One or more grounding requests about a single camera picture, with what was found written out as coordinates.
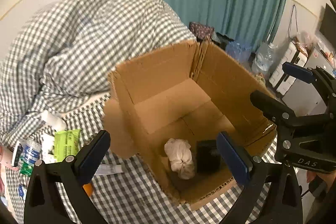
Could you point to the pink kids water bottle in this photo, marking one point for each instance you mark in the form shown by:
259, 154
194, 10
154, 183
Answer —
6, 157

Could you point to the small white plush toy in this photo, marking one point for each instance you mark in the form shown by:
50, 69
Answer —
47, 149

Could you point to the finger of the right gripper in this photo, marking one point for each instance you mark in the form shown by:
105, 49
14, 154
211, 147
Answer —
270, 107
304, 74

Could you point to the green wet wipes pack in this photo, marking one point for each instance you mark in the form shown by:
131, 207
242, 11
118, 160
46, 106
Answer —
66, 144

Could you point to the black white device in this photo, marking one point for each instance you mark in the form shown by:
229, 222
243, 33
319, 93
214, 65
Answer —
18, 149

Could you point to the orange fruit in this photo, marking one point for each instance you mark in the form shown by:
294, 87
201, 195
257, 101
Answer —
88, 188

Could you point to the grey gingham bed sheet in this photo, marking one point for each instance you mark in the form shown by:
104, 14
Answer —
130, 197

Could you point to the white ointment tube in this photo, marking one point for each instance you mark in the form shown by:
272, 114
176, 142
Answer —
107, 169

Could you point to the large clear water bottle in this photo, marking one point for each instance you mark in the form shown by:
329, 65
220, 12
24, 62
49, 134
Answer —
264, 59

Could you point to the person's right hand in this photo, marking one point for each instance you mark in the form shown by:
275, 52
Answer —
319, 184

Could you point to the brown cardboard box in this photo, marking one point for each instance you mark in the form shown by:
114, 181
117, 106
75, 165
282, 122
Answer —
190, 91

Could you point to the small plastic water bottle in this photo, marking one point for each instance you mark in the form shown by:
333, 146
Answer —
31, 152

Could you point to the dark floral bag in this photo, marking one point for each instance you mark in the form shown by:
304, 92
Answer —
201, 31

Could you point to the grey gingham duvet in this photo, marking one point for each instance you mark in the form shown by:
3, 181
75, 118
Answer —
63, 55

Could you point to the white spray bottle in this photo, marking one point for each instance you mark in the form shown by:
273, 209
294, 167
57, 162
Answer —
56, 122

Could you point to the black ring band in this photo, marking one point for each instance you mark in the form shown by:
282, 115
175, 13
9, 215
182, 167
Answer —
208, 158

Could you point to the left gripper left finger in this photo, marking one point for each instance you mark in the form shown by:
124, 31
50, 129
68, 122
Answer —
43, 202

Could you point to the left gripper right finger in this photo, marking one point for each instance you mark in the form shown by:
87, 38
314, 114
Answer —
283, 201

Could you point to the white drawer cabinet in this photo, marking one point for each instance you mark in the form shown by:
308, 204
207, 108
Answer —
295, 56

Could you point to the green medicine sachet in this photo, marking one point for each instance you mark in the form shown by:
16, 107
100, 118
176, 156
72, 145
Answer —
26, 169

